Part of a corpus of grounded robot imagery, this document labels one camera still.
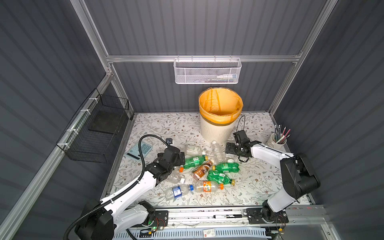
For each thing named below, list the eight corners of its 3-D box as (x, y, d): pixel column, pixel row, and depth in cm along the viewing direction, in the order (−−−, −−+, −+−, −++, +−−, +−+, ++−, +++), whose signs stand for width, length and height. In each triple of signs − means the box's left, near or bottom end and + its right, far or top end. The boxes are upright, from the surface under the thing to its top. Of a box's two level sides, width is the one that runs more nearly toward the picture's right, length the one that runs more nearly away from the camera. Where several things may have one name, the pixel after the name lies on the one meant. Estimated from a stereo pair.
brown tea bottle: (197, 180, 85) (197, 179, 82) (192, 175, 87) (192, 173, 84) (215, 164, 91) (215, 162, 89) (210, 160, 93) (210, 157, 91)
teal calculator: (127, 156, 98) (125, 153, 96) (140, 142, 106) (139, 139, 103) (139, 163, 95) (137, 161, 92) (152, 148, 102) (151, 145, 100)
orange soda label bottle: (193, 193, 83) (193, 190, 79) (193, 182, 87) (193, 179, 83) (223, 193, 83) (224, 190, 79) (222, 182, 87) (223, 179, 83)
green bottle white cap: (216, 173, 89) (217, 170, 86) (215, 161, 94) (215, 158, 91) (238, 173, 89) (240, 171, 86) (236, 161, 94) (237, 158, 91)
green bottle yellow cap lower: (206, 180, 88) (206, 177, 85) (208, 172, 91) (208, 169, 88) (233, 188, 85) (234, 186, 81) (234, 180, 88) (235, 177, 85)
